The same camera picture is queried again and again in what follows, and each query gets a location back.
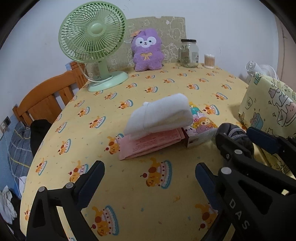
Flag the grey fuzzy socks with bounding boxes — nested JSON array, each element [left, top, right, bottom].
[[215, 123, 254, 156]]

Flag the white towel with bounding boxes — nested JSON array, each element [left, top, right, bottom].
[[124, 93, 193, 140]]

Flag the pink packet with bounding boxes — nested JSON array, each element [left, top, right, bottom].
[[119, 128, 185, 160]]

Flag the white cloth on floor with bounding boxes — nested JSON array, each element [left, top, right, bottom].
[[0, 186, 17, 225]]

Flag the patterned fabric storage box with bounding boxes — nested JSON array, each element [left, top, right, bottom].
[[238, 71, 296, 179]]

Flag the blue plaid bedding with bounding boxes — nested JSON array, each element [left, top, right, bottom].
[[8, 122, 33, 182]]

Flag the yellow cake-pattern tablecloth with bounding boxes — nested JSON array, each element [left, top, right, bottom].
[[20, 63, 261, 240]]

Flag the white standing fan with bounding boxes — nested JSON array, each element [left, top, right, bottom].
[[245, 61, 279, 83]]

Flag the black clothing on chair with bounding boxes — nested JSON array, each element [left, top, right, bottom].
[[30, 119, 52, 157]]

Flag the cotton swab container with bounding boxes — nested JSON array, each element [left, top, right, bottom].
[[204, 54, 215, 69]]

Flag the beige door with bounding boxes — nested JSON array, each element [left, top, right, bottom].
[[275, 16, 295, 88]]

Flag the glass jar with lid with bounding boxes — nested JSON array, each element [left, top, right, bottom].
[[178, 39, 199, 68]]

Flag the wooden chair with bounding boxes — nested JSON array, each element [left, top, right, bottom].
[[13, 61, 87, 126]]

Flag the patterned cardboard backboard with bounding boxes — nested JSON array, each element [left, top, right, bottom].
[[85, 16, 186, 75]]

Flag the purple plush toy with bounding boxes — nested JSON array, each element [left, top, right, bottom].
[[131, 28, 164, 72]]

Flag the green desk fan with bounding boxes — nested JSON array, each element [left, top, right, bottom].
[[58, 1, 128, 92]]

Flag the wall power outlet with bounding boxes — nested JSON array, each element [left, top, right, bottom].
[[0, 116, 11, 133]]

